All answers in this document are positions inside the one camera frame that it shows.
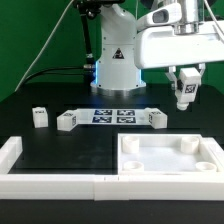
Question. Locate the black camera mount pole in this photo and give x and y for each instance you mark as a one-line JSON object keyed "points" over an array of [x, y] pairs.
{"points": [[88, 10]]}

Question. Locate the white sheet with AprilTags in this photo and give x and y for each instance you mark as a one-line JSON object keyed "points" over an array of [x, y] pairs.
{"points": [[112, 116]]}

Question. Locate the white U-shaped obstacle fence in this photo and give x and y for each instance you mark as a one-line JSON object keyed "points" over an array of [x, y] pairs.
{"points": [[152, 186]]}

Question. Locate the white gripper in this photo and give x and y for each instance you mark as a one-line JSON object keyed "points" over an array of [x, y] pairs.
{"points": [[159, 47]]}

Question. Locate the white square tabletop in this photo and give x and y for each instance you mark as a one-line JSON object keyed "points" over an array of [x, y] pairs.
{"points": [[166, 153]]}

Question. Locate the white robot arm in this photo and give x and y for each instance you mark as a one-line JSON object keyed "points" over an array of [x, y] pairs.
{"points": [[115, 69]]}

